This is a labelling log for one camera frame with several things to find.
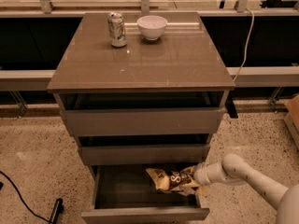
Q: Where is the white hanging cable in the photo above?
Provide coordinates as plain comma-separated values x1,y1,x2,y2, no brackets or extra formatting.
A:
232,7,255,83

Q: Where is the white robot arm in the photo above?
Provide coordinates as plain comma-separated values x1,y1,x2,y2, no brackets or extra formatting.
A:
193,153,299,224

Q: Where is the grey open bottom drawer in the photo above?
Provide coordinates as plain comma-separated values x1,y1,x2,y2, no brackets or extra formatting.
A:
81,164,209,224

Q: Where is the black floor cable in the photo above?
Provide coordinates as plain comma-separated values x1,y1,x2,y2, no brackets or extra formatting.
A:
0,170,52,224

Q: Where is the brown yellow chip bag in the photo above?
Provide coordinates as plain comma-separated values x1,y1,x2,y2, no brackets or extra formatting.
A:
146,166,207,197

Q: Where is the grey middle drawer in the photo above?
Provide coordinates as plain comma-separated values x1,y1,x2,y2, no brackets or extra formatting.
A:
78,144,210,165

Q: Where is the white ceramic bowl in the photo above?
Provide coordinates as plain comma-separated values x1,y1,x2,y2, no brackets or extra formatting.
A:
137,15,167,40

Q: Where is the black floor plug block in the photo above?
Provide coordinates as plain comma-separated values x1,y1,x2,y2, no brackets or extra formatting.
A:
49,198,64,224

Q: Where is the cardboard box at right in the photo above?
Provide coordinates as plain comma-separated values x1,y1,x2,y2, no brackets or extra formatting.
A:
284,95,299,149

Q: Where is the grey drawer cabinet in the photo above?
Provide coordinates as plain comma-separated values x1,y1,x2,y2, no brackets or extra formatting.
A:
46,11,236,224

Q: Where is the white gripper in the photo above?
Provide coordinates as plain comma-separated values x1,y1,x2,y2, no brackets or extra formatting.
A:
193,162,211,186

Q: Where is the grey top drawer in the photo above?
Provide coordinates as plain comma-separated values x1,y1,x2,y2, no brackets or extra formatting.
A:
61,108,225,136

